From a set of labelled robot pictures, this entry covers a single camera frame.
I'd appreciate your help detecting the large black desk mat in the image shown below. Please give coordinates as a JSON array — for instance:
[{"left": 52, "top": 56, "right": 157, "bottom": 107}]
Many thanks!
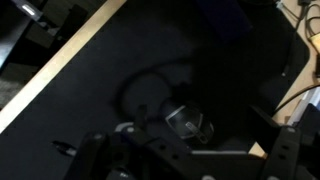
[{"left": 0, "top": 0, "right": 311, "bottom": 180}]

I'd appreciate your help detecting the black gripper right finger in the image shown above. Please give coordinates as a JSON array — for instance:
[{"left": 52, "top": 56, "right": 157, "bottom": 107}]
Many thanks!
[{"left": 248, "top": 104, "right": 303, "bottom": 180}]

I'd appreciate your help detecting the black pen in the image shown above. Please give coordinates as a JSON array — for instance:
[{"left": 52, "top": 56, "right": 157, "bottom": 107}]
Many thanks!
[{"left": 51, "top": 139, "right": 78, "bottom": 158}]

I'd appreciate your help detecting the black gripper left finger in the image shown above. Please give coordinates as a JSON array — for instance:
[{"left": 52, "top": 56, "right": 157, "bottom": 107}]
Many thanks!
[{"left": 64, "top": 104, "right": 148, "bottom": 180}]

